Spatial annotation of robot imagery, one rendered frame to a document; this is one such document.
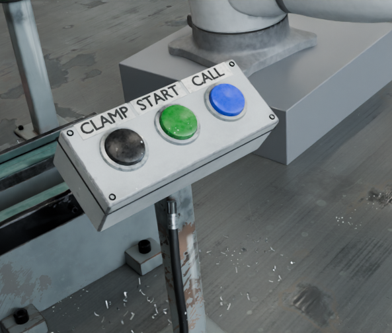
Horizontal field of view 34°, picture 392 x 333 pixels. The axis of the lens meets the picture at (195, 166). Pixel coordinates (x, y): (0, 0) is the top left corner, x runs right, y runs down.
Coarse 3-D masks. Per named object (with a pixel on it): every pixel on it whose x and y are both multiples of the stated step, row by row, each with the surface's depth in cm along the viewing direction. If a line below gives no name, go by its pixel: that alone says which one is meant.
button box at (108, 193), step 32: (224, 64) 55; (160, 96) 51; (192, 96) 52; (256, 96) 54; (96, 128) 48; (128, 128) 48; (160, 128) 49; (224, 128) 52; (256, 128) 52; (64, 160) 49; (96, 160) 47; (160, 160) 48; (192, 160) 49; (224, 160) 54; (96, 192) 46; (128, 192) 46; (160, 192) 50; (96, 224) 49
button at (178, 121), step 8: (168, 112) 50; (176, 112) 50; (184, 112) 50; (192, 112) 50; (160, 120) 49; (168, 120) 49; (176, 120) 50; (184, 120) 50; (192, 120) 50; (168, 128) 49; (176, 128) 49; (184, 128) 49; (192, 128) 50; (176, 136) 49; (184, 136) 49
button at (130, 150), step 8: (112, 136) 47; (120, 136) 47; (128, 136) 48; (136, 136) 48; (104, 144) 47; (112, 144) 47; (120, 144) 47; (128, 144) 47; (136, 144) 47; (144, 144) 48; (112, 152) 47; (120, 152) 47; (128, 152) 47; (136, 152) 47; (144, 152) 48; (112, 160) 47; (120, 160) 47; (128, 160) 47; (136, 160) 47
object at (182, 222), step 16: (176, 192) 54; (160, 208) 56; (176, 208) 54; (192, 208) 56; (160, 224) 57; (176, 224) 54; (192, 224) 57; (160, 240) 58; (176, 240) 54; (192, 240) 58; (176, 256) 54; (192, 256) 59; (176, 272) 55; (192, 272) 60; (176, 288) 55; (192, 288) 60; (176, 304) 56; (192, 304) 61; (176, 320) 63; (192, 320) 62; (208, 320) 68
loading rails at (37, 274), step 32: (64, 128) 81; (0, 160) 76; (32, 160) 77; (0, 192) 74; (32, 192) 77; (64, 192) 68; (0, 224) 65; (32, 224) 66; (64, 224) 69; (128, 224) 75; (0, 256) 65; (32, 256) 68; (64, 256) 71; (96, 256) 74; (128, 256) 76; (160, 256) 76; (0, 288) 67; (32, 288) 70; (64, 288) 73; (0, 320) 69; (32, 320) 68
